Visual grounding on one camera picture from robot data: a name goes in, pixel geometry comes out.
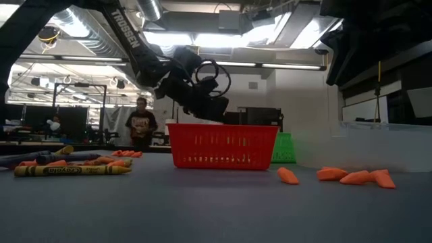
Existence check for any large black monitor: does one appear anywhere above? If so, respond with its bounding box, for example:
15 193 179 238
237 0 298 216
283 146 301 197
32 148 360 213
245 107 285 132

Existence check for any silver ceiling duct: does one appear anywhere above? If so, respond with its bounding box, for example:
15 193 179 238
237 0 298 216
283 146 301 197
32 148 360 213
50 0 163 92

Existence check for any ceiling strip light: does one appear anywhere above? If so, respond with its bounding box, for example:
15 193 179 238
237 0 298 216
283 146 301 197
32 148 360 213
202 59 327 72
18 53 128 67

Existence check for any blue crayon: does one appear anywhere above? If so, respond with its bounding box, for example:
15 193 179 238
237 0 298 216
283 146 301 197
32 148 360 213
35 153 102 166
0 150 52 169

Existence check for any clear plastic container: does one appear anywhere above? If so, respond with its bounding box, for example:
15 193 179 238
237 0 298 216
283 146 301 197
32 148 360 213
292 120 432 173

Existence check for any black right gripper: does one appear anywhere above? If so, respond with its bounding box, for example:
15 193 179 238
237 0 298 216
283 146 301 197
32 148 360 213
320 29 373 87

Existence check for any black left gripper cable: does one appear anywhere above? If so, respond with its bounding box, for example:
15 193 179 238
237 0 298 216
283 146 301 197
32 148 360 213
194 58 233 99

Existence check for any grey ceiling box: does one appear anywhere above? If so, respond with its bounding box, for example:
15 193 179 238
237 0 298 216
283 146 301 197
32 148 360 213
217 9 242 34

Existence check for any black station frame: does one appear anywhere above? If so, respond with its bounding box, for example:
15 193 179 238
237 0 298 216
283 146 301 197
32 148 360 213
51 82 108 144

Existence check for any orange crayon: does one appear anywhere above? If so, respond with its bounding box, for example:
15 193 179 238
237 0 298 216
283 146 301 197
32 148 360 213
82 155 116 166

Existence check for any black yellow cable reel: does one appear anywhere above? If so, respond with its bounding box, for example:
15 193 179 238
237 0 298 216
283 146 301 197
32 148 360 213
36 25 62 55

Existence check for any grey hanging cloth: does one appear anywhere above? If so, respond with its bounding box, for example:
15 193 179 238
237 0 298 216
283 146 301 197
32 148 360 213
102 105 131 146

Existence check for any small black monitor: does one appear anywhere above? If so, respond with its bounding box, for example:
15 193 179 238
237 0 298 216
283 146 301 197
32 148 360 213
225 111 247 125

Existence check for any red plastic basket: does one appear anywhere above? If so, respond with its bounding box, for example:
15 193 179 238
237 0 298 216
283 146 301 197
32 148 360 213
165 122 280 171

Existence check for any white wall board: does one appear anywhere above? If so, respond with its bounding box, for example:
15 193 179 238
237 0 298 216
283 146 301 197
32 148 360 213
342 95 389 123

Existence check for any green plastic basket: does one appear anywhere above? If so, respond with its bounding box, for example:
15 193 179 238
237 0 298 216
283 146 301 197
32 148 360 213
271 132 297 165

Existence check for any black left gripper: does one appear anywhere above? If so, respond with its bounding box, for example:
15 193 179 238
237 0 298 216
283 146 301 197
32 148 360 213
154 46 231 124

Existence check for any person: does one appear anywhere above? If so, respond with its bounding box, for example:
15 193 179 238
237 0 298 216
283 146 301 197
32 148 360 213
50 115 68 136
124 97 159 153

